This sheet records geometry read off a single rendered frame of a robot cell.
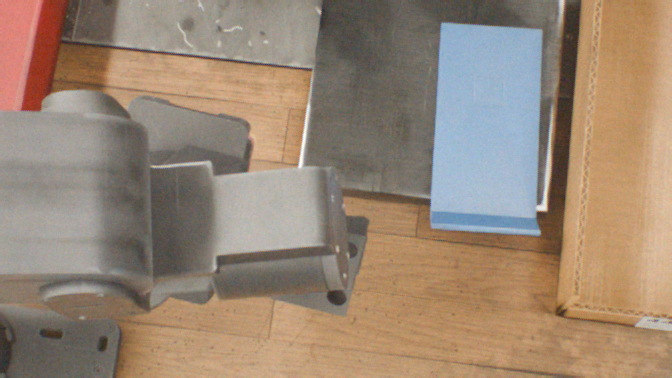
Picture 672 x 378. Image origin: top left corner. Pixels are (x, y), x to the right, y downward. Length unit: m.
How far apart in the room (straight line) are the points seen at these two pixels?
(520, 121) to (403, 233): 0.11
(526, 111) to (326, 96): 0.14
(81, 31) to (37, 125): 0.42
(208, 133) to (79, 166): 0.17
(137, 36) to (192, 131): 0.26
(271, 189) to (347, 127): 0.32
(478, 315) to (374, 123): 0.15
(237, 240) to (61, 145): 0.09
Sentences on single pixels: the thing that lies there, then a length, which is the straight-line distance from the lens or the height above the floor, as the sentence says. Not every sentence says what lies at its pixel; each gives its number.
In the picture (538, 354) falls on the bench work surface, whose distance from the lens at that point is 0.86.
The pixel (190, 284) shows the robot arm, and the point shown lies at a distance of 0.58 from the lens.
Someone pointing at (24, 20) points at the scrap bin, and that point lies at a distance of 0.95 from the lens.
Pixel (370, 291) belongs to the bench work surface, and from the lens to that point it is 0.86.
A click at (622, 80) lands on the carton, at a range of 0.92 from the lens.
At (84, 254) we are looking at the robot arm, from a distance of 0.50.
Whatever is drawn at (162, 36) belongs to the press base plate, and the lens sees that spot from 0.93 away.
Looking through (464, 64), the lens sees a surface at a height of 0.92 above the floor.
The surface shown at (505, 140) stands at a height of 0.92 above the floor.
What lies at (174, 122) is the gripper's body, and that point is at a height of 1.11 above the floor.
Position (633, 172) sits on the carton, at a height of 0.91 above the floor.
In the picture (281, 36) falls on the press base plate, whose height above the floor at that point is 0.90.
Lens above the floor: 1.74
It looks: 74 degrees down
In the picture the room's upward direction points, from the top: 3 degrees counter-clockwise
